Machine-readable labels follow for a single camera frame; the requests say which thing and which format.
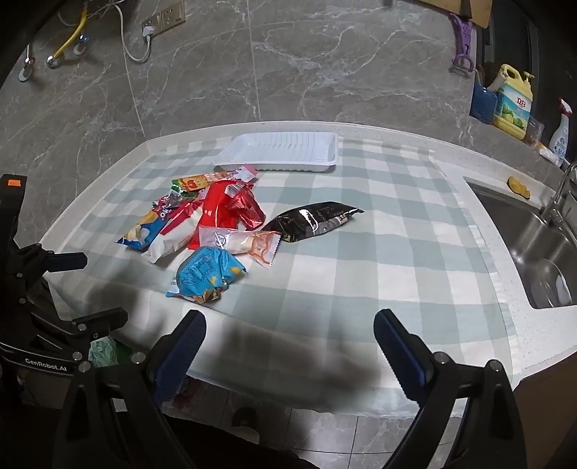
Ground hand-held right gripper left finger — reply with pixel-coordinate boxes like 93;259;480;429
54;310;208;469

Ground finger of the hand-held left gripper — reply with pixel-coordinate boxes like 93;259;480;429
13;244;88;289
27;309;129;349

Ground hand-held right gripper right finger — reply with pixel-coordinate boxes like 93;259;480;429
373;309;528;469

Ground blue yellow snack packet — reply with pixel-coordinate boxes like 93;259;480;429
115;198;181;251

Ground light blue snack packet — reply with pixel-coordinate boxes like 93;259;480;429
166;246;250;304

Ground long white red snack packet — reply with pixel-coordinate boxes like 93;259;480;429
141;201;203;263

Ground white orange cat-print packet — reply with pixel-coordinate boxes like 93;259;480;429
198;227;282;268

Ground plain red snack packet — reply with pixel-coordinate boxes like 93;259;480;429
188;179;253;250

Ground gold snack packet red label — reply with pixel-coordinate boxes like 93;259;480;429
170;175;212;190

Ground red heart-print snack packet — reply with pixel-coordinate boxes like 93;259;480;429
225;183;267;231

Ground black snack packet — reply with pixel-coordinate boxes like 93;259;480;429
261;201;365;243

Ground pink snack packet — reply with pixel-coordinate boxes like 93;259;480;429
228;165;259;183

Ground white plastic tray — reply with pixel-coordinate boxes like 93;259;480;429
211;132;340;173

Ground green plastic bag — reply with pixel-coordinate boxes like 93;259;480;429
88;336;133;368

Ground checked tablecloth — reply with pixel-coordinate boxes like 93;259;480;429
38;133;517;416

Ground steel sink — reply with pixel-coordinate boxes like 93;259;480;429
464;178;577;311

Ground yellow sponge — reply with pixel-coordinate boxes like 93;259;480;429
507;176;533;199

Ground steel faucet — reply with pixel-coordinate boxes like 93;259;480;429
538;161;577;226

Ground clear plastic container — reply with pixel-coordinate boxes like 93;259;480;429
524;115;545;145

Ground white spray bottle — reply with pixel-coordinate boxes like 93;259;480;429
547;97;575;167

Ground yellow detergent bottle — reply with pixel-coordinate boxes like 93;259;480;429
487;64;535;140

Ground wooden cutting board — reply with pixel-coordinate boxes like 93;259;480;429
415;0;492;29

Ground yellow hose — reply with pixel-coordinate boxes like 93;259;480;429
45;0;88;68

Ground white power cable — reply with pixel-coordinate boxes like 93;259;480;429
115;0;154;62

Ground wall socket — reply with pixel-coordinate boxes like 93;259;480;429
141;2;186;33

